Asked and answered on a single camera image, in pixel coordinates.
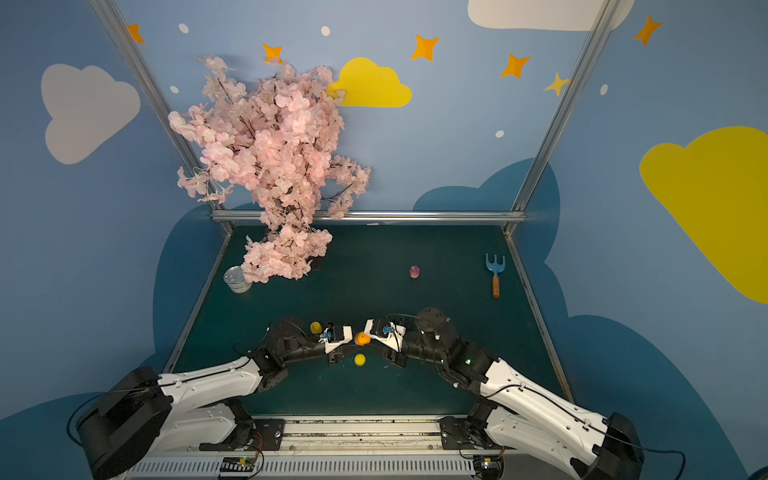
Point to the aluminium front rail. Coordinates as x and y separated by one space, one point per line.
342 448

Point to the aluminium frame right post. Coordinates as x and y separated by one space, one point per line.
583 68

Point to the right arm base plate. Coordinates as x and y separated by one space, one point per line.
466 433

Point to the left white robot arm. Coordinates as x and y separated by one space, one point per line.
145 410

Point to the blue garden fork toy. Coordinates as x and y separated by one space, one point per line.
496 266

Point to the pink cherry blossom tree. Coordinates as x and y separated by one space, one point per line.
278 141

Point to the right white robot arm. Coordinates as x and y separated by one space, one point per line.
514 411

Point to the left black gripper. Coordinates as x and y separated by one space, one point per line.
334 351

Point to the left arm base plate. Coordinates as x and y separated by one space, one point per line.
257 435

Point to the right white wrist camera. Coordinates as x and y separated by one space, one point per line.
386 333

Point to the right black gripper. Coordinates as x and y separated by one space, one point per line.
390 351

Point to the aluminium frame back bar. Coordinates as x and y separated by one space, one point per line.
461 217

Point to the aluminium frame left post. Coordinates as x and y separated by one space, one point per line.
114 24

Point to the aluminium frame post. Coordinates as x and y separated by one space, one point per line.
114 24
583 68

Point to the small circuit board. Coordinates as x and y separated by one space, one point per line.
236 467

